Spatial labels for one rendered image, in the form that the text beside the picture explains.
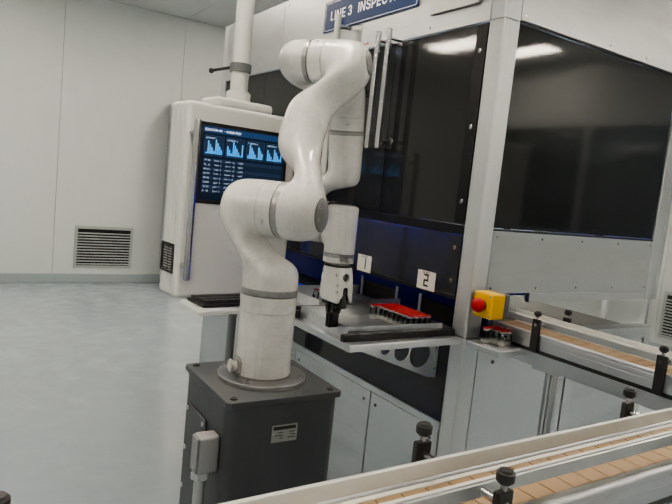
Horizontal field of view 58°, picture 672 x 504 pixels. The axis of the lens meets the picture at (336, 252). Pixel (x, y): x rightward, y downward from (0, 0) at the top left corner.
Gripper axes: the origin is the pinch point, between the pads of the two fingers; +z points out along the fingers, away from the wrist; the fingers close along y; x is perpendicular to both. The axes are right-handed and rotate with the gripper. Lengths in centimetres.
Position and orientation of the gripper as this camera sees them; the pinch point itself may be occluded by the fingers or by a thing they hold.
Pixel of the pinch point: (332, 319)
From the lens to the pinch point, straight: 168.1
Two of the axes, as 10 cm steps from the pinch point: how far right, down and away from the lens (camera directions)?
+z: -1.0, 9.9, 1.0
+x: -8.4, -0.3, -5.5
